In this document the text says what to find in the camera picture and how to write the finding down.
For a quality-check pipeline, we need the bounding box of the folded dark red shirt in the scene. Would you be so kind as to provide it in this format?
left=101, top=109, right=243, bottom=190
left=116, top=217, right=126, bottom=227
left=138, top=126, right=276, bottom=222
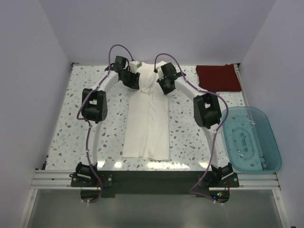
left=196, top=64, right=242, bottom=92

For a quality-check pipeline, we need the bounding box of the white t shirt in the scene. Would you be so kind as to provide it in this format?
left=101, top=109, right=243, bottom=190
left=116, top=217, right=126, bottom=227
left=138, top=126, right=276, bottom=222
left=123, top=62, right=170, bottom=161

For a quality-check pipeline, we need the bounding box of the blue plastic bin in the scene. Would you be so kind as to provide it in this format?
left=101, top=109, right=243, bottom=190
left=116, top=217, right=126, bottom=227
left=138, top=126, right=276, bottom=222
left=221, top=106, right=282, bottom=174

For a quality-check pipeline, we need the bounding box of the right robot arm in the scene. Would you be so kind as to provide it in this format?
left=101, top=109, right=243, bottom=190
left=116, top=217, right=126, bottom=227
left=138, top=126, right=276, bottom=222
left=154, top=63, right=233, bottom=184

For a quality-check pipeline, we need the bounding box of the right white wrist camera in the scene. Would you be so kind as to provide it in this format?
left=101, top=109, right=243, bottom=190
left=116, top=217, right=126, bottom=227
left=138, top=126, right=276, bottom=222
left=158, top=72, right=164, bottom=80

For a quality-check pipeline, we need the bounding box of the aluminium frame rail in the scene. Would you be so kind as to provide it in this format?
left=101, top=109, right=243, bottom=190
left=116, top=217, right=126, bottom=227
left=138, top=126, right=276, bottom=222
left=30, top=170, right=281, bottom=190

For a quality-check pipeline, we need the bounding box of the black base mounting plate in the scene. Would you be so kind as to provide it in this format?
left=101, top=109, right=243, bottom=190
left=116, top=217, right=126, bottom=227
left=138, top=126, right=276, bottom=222
left=69, top=171, right=240, bottom=202

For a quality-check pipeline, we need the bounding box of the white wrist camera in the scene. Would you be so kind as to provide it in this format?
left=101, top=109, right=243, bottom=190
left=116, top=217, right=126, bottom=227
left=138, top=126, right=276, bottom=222
left=129, top=60, right=142, bottom=72
left=158, top=72, right=164, bottom=80

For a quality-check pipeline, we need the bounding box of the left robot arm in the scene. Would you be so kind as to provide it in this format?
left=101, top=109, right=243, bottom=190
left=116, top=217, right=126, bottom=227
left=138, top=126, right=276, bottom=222
left=73, top=56, right=142, bottom=186

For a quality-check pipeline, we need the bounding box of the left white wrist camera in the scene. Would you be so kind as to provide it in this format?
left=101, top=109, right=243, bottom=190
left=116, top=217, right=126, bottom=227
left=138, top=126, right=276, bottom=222
left=129, top=60, right=142, bottom=72

